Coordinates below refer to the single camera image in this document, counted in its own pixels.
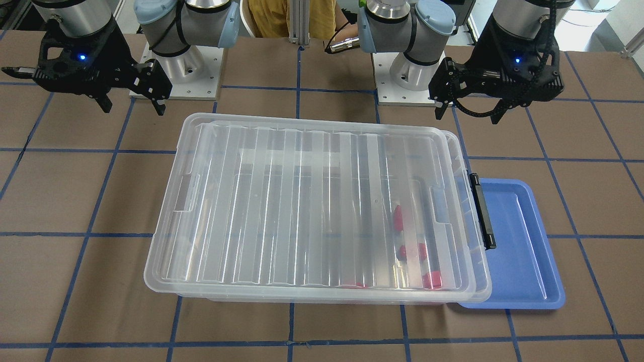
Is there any aluminium frame post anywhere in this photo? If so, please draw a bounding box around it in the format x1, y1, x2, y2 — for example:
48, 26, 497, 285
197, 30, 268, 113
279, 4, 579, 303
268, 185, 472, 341
288, 0, 310, 47

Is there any blue plastic tray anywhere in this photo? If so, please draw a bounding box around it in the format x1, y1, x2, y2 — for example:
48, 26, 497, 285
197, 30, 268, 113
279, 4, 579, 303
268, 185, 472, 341
464, 178, 566, 310

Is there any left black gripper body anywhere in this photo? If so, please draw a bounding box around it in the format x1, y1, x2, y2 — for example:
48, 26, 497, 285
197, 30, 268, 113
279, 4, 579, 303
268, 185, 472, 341
455, 23, 564, 106

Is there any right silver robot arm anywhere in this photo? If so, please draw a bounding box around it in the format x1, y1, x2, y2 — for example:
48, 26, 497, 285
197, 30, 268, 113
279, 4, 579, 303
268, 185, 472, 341
26, 1, 240, 116

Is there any red block bottom edge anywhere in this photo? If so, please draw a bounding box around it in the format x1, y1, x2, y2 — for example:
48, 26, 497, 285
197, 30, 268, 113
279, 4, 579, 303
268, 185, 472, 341
341, 282, 369, 289

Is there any person in yellow shirt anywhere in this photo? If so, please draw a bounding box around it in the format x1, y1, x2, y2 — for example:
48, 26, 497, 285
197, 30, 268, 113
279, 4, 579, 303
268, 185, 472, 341
248, 0, 359, 41

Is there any clear plastic storage box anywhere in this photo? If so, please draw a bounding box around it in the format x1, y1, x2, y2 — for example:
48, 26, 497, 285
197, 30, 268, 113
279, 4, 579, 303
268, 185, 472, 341
177, 114, 493, 305

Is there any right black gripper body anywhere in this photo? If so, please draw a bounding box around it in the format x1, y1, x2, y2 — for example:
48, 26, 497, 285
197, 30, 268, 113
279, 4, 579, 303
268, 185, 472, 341
34, 24, 138, 97

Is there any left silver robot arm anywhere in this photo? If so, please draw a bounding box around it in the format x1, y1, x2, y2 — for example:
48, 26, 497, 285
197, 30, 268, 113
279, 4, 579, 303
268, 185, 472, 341
357, 1, 573, 124

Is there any clear plastic box lid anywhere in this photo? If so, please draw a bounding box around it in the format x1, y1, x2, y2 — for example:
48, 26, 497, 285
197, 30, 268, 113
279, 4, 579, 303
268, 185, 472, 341
144, 113, 477, 297

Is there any black box latch handle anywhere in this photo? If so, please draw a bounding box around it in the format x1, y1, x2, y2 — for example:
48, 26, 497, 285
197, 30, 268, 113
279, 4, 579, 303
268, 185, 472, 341
469, 172, 497, 250

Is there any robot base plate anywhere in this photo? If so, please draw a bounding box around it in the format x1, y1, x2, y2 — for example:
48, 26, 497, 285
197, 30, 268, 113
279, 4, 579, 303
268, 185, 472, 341
141, 43, 224, 101
372, 52, 445, 107

